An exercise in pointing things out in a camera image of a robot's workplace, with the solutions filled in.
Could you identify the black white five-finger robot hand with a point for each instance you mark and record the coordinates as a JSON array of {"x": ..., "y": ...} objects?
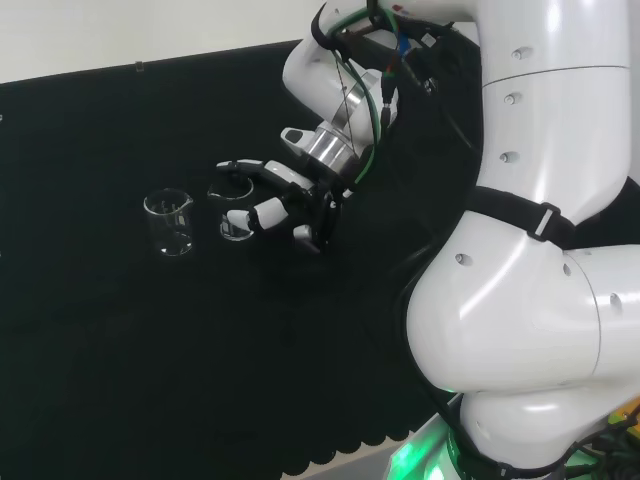
[{"x": 315, "y": 205}]

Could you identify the clear glass beaker with spout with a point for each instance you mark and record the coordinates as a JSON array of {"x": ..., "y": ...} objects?
[{"x": 235, "y": 232}]

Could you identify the black bench cloth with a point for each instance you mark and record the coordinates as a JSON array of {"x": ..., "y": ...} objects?
[{"x": 150, "y": 350}]

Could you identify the white wrist camera shell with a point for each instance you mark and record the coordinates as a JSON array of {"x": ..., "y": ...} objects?
[{"x": 296, "y": 138}]

